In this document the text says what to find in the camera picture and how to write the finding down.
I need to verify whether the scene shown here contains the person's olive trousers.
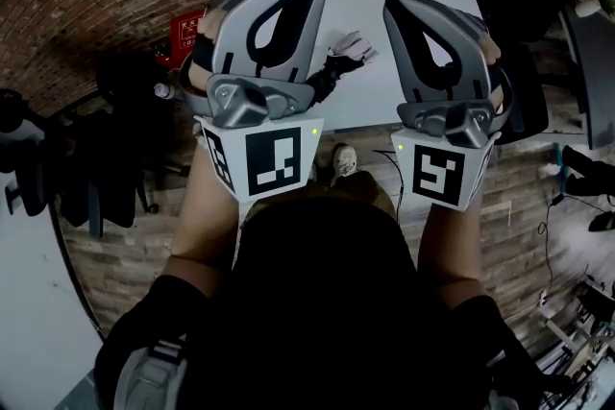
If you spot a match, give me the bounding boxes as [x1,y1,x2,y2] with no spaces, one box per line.
[242,170,398,227]

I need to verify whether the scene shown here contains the black shoe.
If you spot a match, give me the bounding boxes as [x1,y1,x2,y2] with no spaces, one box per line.
[588,210,615,234]

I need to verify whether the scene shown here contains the large black office chair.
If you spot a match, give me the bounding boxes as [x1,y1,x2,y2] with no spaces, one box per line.
[57,52,188,239]

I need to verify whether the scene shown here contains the white curved desk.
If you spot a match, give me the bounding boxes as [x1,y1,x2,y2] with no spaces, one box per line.
[0,119,105,410]

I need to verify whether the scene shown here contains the person's right forearm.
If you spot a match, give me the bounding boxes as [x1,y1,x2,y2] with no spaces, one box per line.
[416,201,484,287]

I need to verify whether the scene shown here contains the white table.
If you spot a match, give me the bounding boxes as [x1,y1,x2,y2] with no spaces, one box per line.
[233,0,486,133]

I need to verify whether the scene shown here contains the black floor cable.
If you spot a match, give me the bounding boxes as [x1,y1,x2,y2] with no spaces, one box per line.
[373,149,405,220]

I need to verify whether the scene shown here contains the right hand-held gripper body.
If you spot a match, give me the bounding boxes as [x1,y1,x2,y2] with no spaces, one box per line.
[382,0,514,212]

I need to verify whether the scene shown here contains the person's black shirt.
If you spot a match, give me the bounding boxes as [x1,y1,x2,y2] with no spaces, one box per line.
[93,196,573,410]

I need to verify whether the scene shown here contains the grey desk with white frame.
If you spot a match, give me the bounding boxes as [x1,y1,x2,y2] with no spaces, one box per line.
[559,4,615,150]

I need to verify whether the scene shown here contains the person's right white shoe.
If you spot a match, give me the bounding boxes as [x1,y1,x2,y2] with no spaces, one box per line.
[331,143,359,181]

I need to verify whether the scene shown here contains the small black office chair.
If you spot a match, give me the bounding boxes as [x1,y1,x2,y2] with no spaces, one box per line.
[0,88,54,217]

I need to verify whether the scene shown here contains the person's left hand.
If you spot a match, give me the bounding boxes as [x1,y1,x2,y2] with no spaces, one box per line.
[187,7,225,92]

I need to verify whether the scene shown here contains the grey backpack strap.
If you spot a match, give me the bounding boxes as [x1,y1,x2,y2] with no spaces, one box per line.
[112,335,188,410]
[487,391,520,410]

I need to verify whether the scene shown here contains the red fire extinguisher box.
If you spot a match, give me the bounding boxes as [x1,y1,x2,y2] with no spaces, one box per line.
[156,9,212,68]

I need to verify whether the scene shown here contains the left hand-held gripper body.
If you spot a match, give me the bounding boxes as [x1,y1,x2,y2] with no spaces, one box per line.
[178,0,329,205]

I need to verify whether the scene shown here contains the person's right hand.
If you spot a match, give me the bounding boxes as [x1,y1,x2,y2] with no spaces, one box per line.
[480,34,505,116]

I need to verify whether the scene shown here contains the person's left forearm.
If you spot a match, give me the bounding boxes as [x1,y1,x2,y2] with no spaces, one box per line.
[170,141,244,263]

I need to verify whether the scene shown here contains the cluttered equipment rack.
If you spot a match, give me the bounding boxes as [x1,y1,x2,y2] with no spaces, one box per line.
[535,277,615,410]

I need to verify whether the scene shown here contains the black charger cable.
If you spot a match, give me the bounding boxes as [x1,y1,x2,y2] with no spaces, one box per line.
[537,191,569,299]

